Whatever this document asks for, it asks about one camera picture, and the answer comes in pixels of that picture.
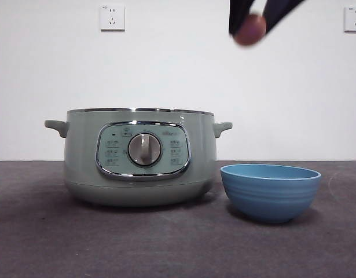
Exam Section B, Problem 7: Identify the white wall socket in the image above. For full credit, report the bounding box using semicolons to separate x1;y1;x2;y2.
100;5;126;32
343;6;356;33

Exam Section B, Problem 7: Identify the pale green electric steamer pot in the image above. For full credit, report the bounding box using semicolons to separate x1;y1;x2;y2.
44;107;233;207

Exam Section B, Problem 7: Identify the blue ribbed bowl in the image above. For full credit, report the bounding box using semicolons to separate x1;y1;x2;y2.
220;163;322;225

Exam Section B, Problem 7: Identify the brown egg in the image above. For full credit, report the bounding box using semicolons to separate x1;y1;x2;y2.
233;13;267;46

